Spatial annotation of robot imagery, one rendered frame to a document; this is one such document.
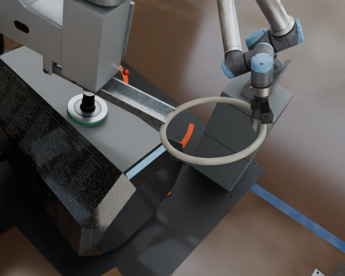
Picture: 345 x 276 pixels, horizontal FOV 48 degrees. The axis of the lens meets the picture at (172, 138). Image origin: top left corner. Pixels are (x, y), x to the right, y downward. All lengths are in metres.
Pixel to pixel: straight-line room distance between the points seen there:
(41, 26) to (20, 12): 0.11
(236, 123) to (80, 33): 1.37
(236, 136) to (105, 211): 1.16
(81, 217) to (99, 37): 0.92
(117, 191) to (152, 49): 2.47
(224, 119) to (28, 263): 1.58
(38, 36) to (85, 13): 0.35
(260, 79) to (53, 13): 0.95
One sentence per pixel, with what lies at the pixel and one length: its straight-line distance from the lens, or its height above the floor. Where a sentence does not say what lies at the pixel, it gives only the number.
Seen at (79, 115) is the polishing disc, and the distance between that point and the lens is 2.09.
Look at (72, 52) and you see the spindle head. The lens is 1.81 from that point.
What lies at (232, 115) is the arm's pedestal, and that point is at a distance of 2.67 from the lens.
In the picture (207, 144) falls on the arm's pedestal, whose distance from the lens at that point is 2.94.
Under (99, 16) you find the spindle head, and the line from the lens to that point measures 1.62.
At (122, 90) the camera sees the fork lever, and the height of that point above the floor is 1.12.
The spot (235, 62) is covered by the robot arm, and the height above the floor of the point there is 1.47.
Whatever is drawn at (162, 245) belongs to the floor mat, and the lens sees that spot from 2.76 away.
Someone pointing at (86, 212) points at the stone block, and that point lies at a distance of 2.05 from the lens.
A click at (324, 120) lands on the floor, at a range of 4.30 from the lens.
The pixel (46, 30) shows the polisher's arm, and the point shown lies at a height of 1.38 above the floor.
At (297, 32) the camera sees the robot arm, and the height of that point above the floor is 1.36.
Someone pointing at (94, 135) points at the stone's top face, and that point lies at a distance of 2.08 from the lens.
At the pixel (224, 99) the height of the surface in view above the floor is 1.23.
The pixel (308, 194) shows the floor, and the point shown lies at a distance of 3.52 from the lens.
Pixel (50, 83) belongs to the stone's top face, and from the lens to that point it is 2.34.
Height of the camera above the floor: 2.46
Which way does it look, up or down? 47 degrees down
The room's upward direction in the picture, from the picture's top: 20 degrees clockwise
